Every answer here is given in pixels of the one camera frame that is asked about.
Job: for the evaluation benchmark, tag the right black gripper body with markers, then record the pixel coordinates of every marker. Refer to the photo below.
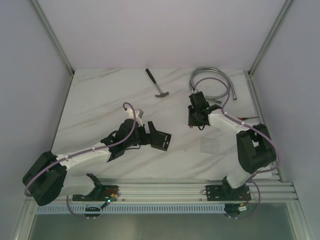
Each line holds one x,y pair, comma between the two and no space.
192,119

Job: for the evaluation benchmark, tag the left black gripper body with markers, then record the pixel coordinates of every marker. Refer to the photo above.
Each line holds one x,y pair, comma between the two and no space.
152,135

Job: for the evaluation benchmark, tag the black fuse box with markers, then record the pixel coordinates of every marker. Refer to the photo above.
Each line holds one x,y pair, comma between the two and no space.
160,140

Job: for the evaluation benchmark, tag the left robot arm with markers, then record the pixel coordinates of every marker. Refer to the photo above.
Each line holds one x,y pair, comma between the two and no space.
58,175

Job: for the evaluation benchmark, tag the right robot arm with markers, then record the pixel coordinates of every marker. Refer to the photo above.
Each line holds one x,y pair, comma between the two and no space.
255,151

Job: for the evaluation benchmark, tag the clear plastic fuse box cover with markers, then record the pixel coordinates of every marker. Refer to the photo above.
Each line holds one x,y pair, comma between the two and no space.
209,145

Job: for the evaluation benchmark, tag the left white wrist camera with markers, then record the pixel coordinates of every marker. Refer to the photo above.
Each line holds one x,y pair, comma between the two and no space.
138,113

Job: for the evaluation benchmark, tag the claw hammer black handle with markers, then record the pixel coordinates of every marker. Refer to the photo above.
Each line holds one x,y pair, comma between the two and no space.
161,93

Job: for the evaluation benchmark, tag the red handled screwdriver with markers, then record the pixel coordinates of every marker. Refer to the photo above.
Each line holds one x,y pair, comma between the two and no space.
247,118

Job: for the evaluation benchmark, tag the aluminium mounting rail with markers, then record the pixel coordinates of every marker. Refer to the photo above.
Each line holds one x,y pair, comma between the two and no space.
184,191

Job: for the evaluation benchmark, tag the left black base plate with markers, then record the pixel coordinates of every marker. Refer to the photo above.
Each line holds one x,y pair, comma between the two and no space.
99,194

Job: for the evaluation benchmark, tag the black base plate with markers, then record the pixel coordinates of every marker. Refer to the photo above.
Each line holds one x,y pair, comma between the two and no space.
99,194
223,193

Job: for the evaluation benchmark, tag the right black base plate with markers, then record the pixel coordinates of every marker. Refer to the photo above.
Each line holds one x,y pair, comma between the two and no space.
223,193

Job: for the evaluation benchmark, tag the grey slotted cable duct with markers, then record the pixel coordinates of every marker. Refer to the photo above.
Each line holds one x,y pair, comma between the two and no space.
139,208

